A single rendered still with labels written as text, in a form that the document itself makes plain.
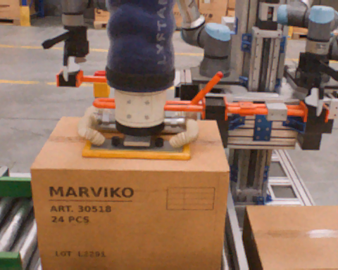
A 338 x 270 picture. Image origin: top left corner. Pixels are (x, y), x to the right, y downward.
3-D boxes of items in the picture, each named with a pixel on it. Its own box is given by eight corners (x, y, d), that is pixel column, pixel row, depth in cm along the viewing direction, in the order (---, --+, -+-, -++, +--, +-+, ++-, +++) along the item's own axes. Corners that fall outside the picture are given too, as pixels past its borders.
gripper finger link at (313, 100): (303, 115, 135) (303, 88, 137) (321, 116, 135) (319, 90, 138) (307, 113, 132) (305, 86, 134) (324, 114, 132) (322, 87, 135)
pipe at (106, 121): (82, 144, 126) (81, 127, 124) (97, 114, 150) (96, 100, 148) (190, 148, 129) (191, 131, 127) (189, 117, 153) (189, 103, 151)
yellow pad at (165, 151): (81, 157, 125) (80, 143, 124) (88, 143, 135) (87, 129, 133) (189, 160, 129) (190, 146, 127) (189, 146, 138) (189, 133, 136)
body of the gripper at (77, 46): (85, 59, 152) (84, 27, 148) (62, 58, 151) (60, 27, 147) (89, 54, 159) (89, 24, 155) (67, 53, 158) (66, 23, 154)
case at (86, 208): (41, 273, 131) (29, 167, 117) (67, 203, 168) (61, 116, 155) (220, 271, 138) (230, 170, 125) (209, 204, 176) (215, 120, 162)
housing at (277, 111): (266, 120, 138) (268, 108, 137) (263, 113, 144) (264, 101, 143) (286, 121, 139) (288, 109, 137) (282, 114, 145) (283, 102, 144)
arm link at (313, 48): (324, 39, 138) (333, 43, 130) (322, 51, 139) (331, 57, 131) (303, 37, 137) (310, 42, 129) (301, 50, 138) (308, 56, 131)
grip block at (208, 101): (202, 120, 135) (203, 103, 133) (201, 110, 144) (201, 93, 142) (227, 121, 135) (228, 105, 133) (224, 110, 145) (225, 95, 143)
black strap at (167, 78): (99, 86, 121) (99, 74, 120) (112, 66, 143) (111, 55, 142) (174, 90, 124) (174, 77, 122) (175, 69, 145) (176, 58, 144)
